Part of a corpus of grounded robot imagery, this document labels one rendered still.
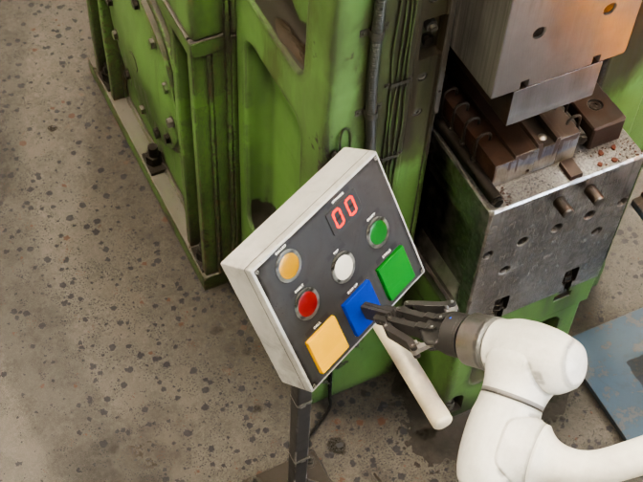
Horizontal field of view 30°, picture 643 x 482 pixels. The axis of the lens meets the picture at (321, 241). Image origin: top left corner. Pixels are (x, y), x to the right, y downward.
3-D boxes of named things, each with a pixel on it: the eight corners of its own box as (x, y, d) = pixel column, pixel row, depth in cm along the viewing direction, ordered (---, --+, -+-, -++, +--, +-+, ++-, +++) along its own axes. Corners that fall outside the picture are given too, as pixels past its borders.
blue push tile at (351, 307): (383, 310, 218) (369, 279, 214) (358, 337, 214) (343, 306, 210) (376, 308, 219) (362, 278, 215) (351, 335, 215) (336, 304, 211)
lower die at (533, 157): (572, 156, 250) (582, 129, 243) (491, 187, 244) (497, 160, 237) (471, 27, 271) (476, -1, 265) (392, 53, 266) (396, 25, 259)
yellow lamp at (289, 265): (304, 274, 202) (305, 260, 198) (279, 285, 200) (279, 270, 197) (297, 261, 203) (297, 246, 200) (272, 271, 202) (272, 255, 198)
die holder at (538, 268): (598, 275, 287) (647, 154, 251) (461, 333, 276) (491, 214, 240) (478, 117, 316) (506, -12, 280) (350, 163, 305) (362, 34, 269)
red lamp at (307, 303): (322, 313, 206) (323, 298, 203) (299, 322, 205) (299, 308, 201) (315, 298, 208) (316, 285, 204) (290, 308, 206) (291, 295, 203)
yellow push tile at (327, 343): (350, 346, 213) (335, 315, 209) (323, 375, 209) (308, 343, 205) (343, 344, 214) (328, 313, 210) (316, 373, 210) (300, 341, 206)
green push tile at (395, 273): (416, 276, 222) (403, 244, 219) (392, 302, 219) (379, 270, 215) (409, 274, 224) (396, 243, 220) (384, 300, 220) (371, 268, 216)
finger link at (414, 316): (440, 319, 200) (445, 315, 201) (391, 306, 208) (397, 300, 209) (447, 338, 202) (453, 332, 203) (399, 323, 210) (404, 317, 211)
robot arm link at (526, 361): (491, 304, 190) (462, 382, 188) (573, 324, 179) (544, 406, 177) (525, 325, 198) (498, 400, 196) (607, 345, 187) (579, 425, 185)
